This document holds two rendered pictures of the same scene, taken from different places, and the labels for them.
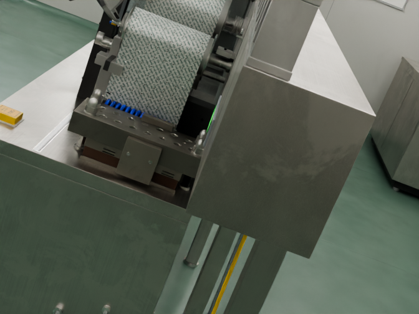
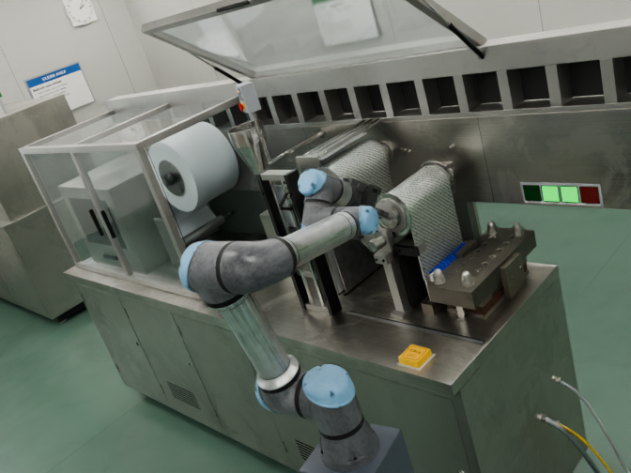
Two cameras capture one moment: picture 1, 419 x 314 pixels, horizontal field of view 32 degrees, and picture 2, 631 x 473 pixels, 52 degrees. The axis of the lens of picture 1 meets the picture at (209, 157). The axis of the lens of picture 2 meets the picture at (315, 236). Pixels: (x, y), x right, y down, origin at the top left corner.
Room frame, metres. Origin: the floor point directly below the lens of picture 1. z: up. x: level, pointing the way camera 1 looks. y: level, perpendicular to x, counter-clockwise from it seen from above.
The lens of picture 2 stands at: (0.79, 1.70, 2.03)
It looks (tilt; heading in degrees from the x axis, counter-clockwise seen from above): 22 degrees down; 323
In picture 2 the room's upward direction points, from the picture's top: 18 degrees counter-clockwise
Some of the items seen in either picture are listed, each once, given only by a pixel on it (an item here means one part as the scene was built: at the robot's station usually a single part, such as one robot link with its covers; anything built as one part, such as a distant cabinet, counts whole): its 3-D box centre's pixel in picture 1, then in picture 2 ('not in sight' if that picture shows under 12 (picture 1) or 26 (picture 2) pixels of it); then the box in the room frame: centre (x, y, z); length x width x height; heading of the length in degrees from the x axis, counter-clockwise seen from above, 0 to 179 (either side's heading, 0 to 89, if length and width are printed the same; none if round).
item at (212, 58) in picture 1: (220, 61); not in sight; (2.14, 0.07, 1.25); 0.07 x 0.04 x 0.04; 92
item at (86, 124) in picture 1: (143, 137); (484, 265); (1.96, 0.20, 1.00); 0.40 x 0.16 x 0.06; 92
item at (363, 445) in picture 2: not in sight; (345, 434); (1.89, 0.96, 0.95); 0.15 x 0.15 x 0.10
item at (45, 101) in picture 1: (150, 79); (250, 273); (3.07, 0.36, 0.88); 2.52 x 0.66 x 0.04; 2
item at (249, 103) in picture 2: not in sight; (246, 98); (2.68, 0.36, 1.66); 0.07 x 0.07 x 0.10; 69
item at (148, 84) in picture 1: (148, 88); (438, 236); (2.07, 0.24, 1.11); 0.23 x 0.01 x 0.18; 92
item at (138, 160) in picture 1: (138, 161); (514, 275); (1.86, 0.18, 0.96); 0.10 x 0.03 x 0.11; 92
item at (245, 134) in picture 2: not in sight; (247, 133); (2.85, 0.29, 1.50); 0.14 x 0.14 x 0.06
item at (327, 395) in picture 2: not in sight; (330, 397); (1.90, 0.96, 1.07); 0.13 x 0.12 x 0.14; 12
